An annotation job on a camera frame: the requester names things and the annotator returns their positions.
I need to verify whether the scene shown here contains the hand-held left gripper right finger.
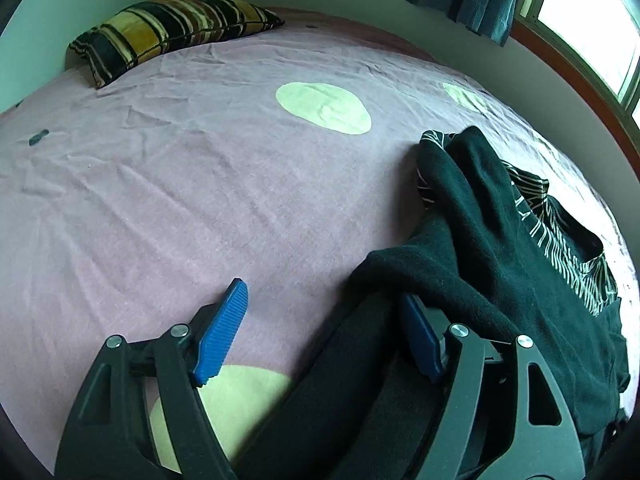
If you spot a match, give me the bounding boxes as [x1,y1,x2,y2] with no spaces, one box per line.
[400,292,587,480]

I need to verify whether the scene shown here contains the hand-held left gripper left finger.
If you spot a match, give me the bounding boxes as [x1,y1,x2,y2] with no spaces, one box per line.
[54,278,249,480]

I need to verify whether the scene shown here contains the dark green printed sweatshirt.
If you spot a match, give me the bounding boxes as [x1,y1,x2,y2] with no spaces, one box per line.
[235,126,632,480]

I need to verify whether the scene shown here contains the pink bed sheet green dots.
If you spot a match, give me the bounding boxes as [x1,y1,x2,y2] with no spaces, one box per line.
[0,7,636,476]

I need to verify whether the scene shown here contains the striped black yellow pillow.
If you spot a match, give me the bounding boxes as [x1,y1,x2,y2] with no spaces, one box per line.
[67,0,286,90]

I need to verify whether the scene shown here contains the window with wooden frame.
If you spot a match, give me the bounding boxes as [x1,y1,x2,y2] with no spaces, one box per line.
[510,0,640,171]

